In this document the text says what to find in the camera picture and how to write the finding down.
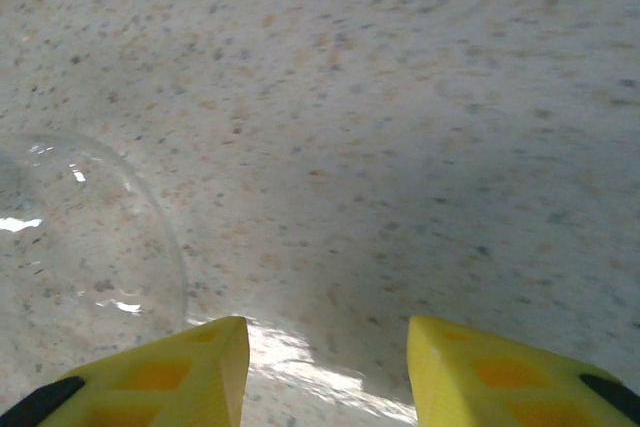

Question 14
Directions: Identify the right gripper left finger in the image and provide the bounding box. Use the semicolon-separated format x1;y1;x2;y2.
0;315;251;427

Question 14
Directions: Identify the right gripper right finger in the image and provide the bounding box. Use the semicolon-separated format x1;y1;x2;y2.
405;315;640;427

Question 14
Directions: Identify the clear glass cup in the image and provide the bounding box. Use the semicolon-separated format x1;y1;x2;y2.
0;131;190;348

